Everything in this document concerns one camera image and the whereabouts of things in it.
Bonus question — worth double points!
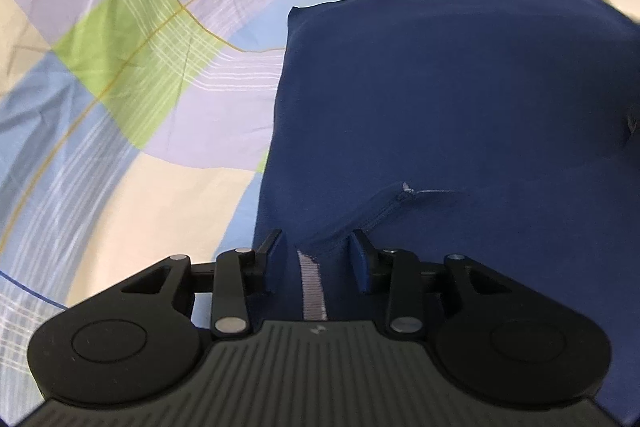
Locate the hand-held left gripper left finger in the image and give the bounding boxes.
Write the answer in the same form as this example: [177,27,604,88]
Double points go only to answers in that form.
[120,229,284,341]

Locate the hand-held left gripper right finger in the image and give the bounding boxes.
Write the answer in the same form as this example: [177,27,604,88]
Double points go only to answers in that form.
[348,229,508,341]

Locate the navy blue garment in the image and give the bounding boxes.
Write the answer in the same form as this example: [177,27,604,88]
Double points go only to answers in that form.
[252,0,640,426]

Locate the checked blue green sheet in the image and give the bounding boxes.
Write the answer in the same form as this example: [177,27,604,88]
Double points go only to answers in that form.
[0,0,501,314]

